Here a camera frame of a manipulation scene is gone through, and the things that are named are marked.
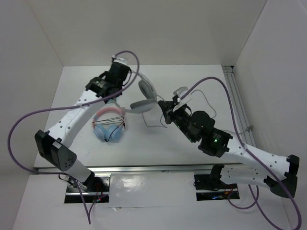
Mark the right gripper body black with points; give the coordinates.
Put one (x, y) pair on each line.
(178, 116)

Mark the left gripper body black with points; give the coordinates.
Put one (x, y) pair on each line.
(120, 88)

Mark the grey white headphones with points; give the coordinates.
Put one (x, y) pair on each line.
(143, 106)

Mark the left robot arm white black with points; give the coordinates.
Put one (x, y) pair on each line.
(53, 145)

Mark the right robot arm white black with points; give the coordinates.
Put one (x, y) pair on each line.
(277, 173)

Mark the teal white cat-ear headphones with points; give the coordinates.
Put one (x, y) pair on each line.
(113, 100)

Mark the pink blue cat-ear headphones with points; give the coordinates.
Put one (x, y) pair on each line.
(110, 129)

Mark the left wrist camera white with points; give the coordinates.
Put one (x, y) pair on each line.
(119, 60)

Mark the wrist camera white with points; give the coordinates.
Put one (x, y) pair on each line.
(177, 94)
(119, 60)

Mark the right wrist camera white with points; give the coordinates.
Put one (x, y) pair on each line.
(177, 94)

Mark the aluminium rail front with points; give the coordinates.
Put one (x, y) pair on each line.
(153, 168)

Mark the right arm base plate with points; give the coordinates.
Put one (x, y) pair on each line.
(206, 190)

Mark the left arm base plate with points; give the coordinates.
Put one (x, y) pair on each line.
(99, 193)

